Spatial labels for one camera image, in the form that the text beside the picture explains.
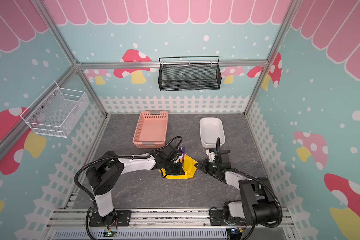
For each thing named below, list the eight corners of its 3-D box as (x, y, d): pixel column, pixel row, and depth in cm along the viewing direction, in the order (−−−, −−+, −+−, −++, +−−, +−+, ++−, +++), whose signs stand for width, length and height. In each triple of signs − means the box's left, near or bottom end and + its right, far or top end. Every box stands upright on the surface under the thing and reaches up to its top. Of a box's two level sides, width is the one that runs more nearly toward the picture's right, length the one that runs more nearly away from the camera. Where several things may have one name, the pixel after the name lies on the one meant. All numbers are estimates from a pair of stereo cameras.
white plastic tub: (201, 149, 102) (201, 144, 97) (198, 121, 118) (199, 116, 113) (225, 149, 102) (227, 144, 97) (219, 121, 118) (221, 116, 113)
